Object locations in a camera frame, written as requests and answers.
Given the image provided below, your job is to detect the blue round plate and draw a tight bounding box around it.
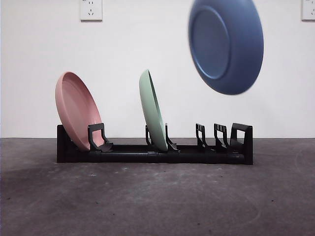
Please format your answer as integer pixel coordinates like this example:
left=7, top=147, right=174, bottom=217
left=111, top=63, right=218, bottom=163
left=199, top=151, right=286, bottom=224
left=188, top=0, right=265, bottom=96

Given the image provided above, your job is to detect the white wall socket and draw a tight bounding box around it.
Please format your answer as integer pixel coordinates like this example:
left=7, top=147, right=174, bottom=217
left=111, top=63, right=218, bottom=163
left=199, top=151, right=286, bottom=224
left=302, top=0, right=315, bottom=22
left=80, top=0, right=103, bottom=22

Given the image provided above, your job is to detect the pink round plate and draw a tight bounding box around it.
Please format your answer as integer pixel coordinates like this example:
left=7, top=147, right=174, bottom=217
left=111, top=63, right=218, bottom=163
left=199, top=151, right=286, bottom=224
left=55, top=71, right=103, bottom=151

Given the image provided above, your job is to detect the black plastic plate rack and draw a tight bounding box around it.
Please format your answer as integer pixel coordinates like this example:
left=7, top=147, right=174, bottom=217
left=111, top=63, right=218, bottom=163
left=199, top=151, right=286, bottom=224
left=57, top=122, right=254, bottom=165

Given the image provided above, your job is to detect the green round plate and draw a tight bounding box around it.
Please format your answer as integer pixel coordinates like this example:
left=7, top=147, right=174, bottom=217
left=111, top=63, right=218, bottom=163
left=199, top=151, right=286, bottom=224
left=139, top=69, right=169, bottom=150

